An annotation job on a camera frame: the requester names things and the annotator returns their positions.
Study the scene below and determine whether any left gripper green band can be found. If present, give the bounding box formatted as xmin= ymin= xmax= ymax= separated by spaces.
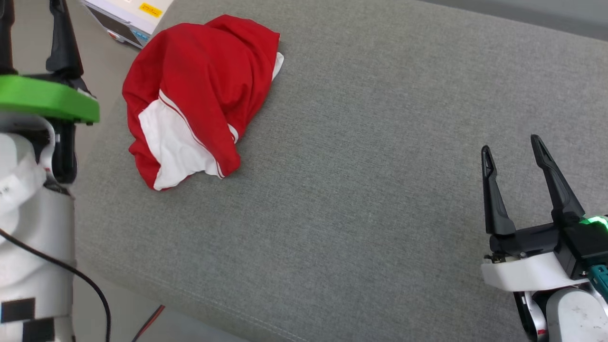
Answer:
xmin=0 ymin=0 xmax=101 ymax=125

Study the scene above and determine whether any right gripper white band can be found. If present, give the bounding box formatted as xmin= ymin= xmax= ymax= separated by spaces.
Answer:
xmin=481 ymin=134 xmax=590 ymax=292

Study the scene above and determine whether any red and white t-shirt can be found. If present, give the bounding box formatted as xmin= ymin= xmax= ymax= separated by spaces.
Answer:
xmin=122 ymin=14 xmax=285 ymax=191

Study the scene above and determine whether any white power supply box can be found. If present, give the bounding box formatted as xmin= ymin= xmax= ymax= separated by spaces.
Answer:
xmin=80 ymin=0 xmax=174 ymax=49

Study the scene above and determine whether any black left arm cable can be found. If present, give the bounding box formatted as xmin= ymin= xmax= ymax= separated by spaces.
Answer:
xmin=0 ymin=229 xmax=112 ymax=342

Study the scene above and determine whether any red floor cable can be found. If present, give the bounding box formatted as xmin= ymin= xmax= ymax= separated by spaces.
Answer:
xmin=132 ymin=304 xmax=166 ymax=342

